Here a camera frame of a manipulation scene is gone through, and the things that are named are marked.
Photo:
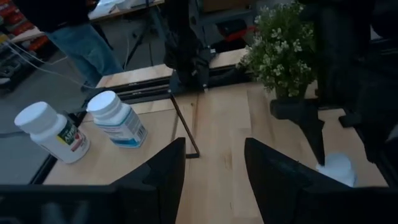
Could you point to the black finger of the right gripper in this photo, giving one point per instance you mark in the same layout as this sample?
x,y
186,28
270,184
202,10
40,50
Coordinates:
x,y
315,140
367,143

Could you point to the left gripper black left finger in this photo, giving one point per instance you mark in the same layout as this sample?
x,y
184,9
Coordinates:
x,y
149,199

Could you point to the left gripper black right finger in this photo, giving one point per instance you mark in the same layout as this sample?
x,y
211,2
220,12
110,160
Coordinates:
x,y
286,199

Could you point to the white cup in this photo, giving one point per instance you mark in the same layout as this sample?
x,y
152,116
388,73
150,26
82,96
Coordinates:
x,y
337,169

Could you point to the white bottle teal label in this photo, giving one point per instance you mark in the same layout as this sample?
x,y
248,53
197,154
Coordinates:
x,y
118,121

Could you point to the white aspirin bottle green label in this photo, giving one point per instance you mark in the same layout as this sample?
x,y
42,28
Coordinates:
x,y
46,124

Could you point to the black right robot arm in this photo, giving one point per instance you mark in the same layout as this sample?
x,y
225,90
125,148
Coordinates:
x,y
186,46

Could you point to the artificial potted green plant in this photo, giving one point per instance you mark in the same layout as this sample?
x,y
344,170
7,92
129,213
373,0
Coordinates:
x,y
280,56

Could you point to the black and red toolbox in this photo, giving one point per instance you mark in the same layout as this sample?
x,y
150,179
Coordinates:
x,y
230,31

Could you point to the person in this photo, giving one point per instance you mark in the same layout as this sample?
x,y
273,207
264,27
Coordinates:
x,y
84,46

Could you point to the white bag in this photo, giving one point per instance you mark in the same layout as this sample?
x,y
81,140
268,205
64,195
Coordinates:
x,y
105,9

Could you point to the red storage bins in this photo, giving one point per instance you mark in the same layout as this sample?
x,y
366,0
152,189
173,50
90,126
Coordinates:
x,y
18,26

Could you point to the black table rig frame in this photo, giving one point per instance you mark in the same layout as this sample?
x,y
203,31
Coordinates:
x,y
143,90

